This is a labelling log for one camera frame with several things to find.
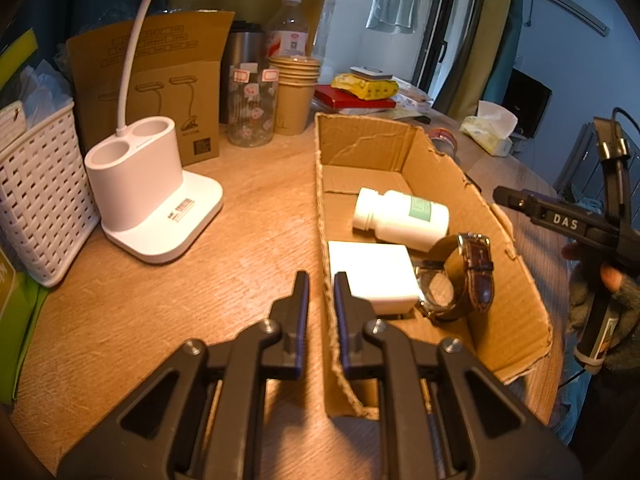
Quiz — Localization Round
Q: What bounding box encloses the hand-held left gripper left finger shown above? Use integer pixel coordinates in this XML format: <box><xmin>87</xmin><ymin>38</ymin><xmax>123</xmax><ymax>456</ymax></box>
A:
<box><xmin>57</xmin><ymin>270</ymin><xmax>311</xmax><ymax>480</ymax></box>

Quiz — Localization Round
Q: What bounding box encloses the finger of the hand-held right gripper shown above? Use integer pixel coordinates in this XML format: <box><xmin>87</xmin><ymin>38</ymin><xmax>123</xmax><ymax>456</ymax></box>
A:
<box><xmin>492</xmin><ymin>185</ymin><xmax>539</xmax><ymax>224</ymax></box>

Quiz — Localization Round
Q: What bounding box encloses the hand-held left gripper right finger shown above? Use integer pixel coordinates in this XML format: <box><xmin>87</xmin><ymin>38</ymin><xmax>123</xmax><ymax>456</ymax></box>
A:
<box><xmin>334</xmin><ymin>271</ymin><xmax>583</xmax><ymax>480</ymax></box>

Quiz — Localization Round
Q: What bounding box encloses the white charger block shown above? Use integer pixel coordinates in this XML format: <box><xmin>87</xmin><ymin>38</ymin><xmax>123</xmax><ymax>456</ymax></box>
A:
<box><xmin>327</xmin><ymin>241</ymin><xmax>421</xmax><ymax>315</ymax></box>

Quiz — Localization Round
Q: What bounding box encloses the brown strap wristwatch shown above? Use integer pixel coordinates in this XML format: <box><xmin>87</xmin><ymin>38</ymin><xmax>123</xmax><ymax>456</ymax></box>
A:
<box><xmin>415</xmin><ymin>232</ymin><xmax>495</xmax><ymax>322</ymax></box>

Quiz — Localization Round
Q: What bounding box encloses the cardboard box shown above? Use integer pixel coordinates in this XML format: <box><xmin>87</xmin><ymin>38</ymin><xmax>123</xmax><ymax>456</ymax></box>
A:
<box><xmin>313</xmin><ymin>112</ymin><xmax>553</xmax><ymax>418</ymax></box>

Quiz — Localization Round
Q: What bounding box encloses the red can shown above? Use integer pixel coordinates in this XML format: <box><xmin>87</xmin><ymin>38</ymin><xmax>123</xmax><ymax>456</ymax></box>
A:
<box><xmin>427</xmin><ymin>127</ymin><xmax>458</xmax><ymax>158</ymax></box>

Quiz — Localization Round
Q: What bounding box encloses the white pill bottle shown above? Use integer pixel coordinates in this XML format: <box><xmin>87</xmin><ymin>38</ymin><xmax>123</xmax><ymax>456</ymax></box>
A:
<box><xmin>352</xmin><ymin>187</ymin><xmax>450</xmax><ymax>252</ymax></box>

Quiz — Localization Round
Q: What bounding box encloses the person's right hand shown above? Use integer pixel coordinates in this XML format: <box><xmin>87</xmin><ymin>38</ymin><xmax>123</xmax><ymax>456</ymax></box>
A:
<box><xmin>560</xmin><ymin>244</ymin><xmax>640</xmax><ymax>373</ymax></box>

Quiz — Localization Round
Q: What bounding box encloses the grey bed headboard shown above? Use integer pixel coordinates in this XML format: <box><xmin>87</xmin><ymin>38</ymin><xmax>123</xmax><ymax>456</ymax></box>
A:
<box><xmin>552</xmin><ymin>122</ymin><xmax>640</xmax><ymax>201</ymax></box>

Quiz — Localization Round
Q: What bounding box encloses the yellow tissue pack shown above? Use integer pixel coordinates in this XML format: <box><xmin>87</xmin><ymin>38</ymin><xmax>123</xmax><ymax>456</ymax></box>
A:
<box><xmin>459</xmin><ymin>100</ymin><xmax>518</xmax><ymax>157</ymax></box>

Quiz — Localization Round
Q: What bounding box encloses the black computer monitor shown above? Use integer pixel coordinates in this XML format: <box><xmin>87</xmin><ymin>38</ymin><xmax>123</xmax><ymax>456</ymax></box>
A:
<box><xmin>500</xmin><ymin>69</ymin><xmax>553</xmax><ymax>138</ymax></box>

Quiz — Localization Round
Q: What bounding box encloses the white plastic bag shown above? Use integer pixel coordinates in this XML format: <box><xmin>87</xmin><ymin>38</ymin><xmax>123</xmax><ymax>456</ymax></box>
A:
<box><xmin>392</xmin><ymin>82</ymin><xmax>436</xmax><ymax>116</ymax></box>

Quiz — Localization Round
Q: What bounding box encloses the yellow pouch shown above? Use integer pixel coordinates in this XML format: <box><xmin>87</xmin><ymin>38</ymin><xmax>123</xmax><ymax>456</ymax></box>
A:
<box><xmin>331</xmin><ymin>73</ymin><xmax>399</xmax><ymax>101</ymax></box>

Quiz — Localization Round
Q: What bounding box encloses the white desk lamp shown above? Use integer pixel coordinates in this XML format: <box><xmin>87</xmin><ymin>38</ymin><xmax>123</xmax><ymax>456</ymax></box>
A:
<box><xmin>84</xmin><ymin>0</ymin><xmax>224</xmax><ymax>264</ymax></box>

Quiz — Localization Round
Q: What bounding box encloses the white flat device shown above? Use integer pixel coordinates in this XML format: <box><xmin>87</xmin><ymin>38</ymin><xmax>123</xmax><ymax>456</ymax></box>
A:
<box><xmin>349</xmin><ymin>66</ymin><xmax>393</xmax><ymax>82</ymax></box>

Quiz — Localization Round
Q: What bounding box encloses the red book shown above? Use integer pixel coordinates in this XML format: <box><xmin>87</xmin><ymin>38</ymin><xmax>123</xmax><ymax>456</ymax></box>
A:
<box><xmin>314</xmin><ymin>85</ymin><xmax>397</xmax><ymax>111</ymax></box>

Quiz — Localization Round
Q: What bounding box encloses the stack of paper cups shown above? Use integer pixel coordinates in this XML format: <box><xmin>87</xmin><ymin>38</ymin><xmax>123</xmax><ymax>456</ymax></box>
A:
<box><xmin>268</xmin><ymin>55</ymin><xmax>322</xmax><ymax>136</ymax></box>

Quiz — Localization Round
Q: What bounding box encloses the printed glass jar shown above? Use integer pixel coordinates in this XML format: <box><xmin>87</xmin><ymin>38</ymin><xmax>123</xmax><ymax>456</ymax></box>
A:
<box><xmin>227</xmin><ymin>62</ymin><xmax>279</xmax><ymax>148</ymax></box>

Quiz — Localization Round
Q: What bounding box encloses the brown lamp packaging carton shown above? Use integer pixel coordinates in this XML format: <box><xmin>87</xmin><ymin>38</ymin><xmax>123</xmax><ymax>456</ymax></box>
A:
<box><xmin>66</xmin><ymin>9</ymin><xmax>236</xmax><ymax>167</ymax></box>

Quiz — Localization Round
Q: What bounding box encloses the clear plastic water bottle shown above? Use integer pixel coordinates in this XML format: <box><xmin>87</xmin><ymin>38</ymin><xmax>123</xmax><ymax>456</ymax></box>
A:
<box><xmin>265</xmin><ymin>0</ymin><xmax>309</xmax><ymax>61</ymax></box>

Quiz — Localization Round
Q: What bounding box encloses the steel thermos flask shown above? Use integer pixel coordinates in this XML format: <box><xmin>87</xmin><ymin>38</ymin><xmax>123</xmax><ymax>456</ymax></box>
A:
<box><xmin>222</xmin><ymin>21</ymin><xmax>266</xmax><ymax>126</ymax></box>

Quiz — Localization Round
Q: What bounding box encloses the white woven plastic basket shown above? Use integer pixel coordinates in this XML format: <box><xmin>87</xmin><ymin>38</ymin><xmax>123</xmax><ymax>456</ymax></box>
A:
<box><xmin>0</xmin><ymin>101</ymin><xmax>101</xmax><ymax>288</ymax></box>

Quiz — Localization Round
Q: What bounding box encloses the black sliding door frame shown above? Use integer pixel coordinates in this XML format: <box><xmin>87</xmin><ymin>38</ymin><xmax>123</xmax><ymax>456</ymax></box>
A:
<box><xmin>419</xmin><ymin>0</ymin><xmax>488</xmax><ymax>106</ymax></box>

